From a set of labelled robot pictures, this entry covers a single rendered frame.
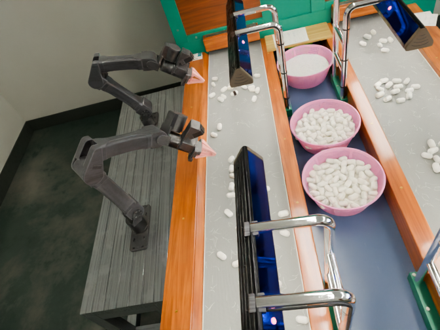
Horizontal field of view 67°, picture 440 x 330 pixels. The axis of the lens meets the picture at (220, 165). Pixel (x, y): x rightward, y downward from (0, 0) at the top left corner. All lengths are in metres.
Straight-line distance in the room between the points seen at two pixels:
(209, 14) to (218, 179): 0.96
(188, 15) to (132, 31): 1.00
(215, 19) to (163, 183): 0.94
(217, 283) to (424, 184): 0.73
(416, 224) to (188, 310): 0.71
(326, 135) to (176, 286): 0.79
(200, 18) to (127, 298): 1.40
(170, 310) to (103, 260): 0.41
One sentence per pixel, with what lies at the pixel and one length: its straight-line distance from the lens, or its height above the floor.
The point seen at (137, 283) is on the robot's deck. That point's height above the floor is 0.67.
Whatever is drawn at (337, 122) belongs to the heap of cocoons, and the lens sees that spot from 1.42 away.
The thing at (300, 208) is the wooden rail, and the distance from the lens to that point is 1.12.
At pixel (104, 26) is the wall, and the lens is 2.86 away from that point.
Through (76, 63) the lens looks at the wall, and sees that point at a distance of 3.08.
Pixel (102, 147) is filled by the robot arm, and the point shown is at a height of 1.11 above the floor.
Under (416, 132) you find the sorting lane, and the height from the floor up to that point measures 0.74.
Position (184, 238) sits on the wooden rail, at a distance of 1.15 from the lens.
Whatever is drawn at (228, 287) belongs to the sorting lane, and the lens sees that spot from 1.06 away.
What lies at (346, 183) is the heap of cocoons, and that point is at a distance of 1.21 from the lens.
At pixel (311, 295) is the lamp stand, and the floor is 1.12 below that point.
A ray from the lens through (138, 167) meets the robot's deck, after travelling 1.58.
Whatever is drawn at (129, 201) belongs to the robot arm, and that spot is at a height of 0.86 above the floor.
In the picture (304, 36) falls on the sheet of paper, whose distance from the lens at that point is 1.88.
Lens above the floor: 1.71
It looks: 47 degrees down
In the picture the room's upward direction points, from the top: 21 degrees counter-clockwise
